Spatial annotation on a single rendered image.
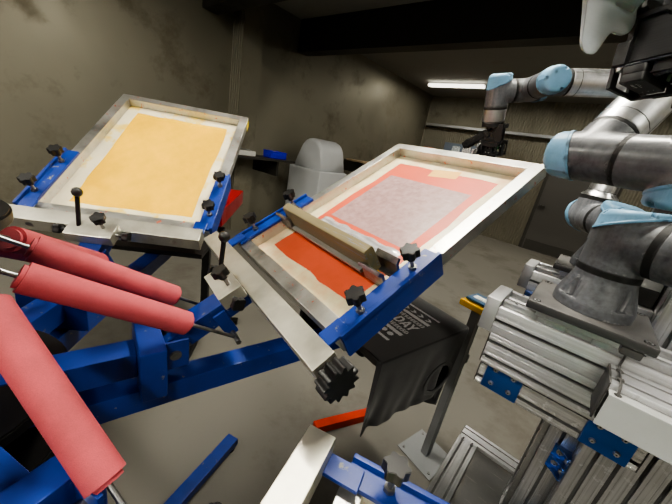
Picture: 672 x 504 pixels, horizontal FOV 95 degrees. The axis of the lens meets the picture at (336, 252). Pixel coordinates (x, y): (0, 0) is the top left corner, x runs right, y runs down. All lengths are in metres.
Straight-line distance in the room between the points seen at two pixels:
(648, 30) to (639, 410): 0.60
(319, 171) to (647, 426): 4.66
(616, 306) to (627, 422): 0.22
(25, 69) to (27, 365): 3.90
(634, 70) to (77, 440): 0.73
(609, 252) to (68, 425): 0.96
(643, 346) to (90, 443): 0.91
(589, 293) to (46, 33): 4.43
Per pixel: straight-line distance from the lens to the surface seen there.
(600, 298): 0.85
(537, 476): 1.40
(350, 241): 0.74
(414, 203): 1.03
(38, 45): 4.38
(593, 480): 1.29
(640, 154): 0.59
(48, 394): 0.57
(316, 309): 0.71
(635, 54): 0.44
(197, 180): 1.42
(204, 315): 0.79
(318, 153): 5.10
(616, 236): 0.84
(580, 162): 0.62
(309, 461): 0.58
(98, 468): 0.56
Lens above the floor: 1.50
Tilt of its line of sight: 19 degrees down
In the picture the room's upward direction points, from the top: 11 degrees clockwise
